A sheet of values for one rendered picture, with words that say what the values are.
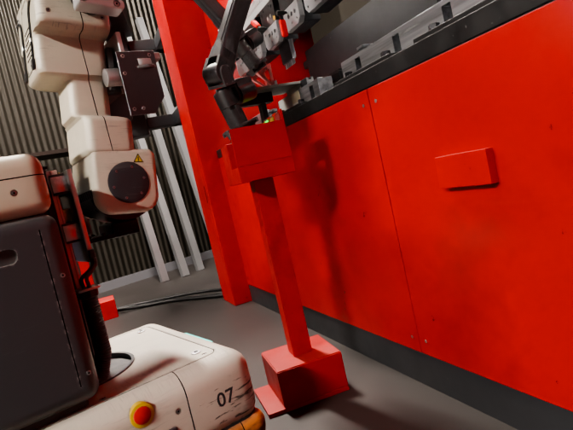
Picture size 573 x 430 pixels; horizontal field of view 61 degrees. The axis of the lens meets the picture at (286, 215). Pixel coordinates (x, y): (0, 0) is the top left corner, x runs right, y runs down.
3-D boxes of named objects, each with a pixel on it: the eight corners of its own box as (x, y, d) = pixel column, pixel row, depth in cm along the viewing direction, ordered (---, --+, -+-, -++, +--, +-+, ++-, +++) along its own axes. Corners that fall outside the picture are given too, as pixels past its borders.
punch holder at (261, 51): (251, 66, 224) (244, 30, 223) (269, 63, 227) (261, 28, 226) (263, 55, 210) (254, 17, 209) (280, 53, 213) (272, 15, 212)
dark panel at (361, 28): (321, 124, 293) (304, 51, 289) (323, 124, 293) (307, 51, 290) (450, 72, 188) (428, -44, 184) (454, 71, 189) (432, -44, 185)
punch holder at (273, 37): (267, 52, 205) (257, 12, 204) (285, 49, 209) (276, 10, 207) (280, 39, 192) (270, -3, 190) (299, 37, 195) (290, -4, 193)
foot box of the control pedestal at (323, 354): (254, 392, 157) (245, 357, 156) (325, 368, 163) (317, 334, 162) (269, 419, 138) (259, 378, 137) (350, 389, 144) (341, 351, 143)
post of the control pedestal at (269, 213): (288, 351, 152) (249, 182, 148) (306, 345, 154) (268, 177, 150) (294, 357, 147) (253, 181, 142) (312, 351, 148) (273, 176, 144)
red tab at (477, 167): (440, 188, 108) (433, 158, 108) (447, 187, 109) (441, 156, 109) (491, 184, 95) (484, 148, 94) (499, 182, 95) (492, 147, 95)
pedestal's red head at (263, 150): (229, 186, 154) (216, 130, 152) (277, 175, 158) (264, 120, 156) (241, 183, 134) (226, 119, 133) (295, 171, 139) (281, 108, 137)
